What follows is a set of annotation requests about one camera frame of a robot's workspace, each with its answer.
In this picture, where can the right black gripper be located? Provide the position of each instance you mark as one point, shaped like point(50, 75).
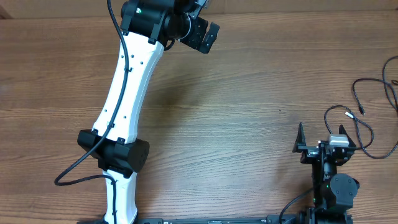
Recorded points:
point(308, 152)

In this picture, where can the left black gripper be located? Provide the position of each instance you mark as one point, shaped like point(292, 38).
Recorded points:
point(195, 40)

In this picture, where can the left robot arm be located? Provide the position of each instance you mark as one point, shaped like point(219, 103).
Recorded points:
point(146, 31)

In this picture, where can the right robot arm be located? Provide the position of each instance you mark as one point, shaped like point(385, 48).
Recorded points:
point(333, 192)

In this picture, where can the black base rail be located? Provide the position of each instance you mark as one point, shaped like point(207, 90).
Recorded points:
point(270, 219)

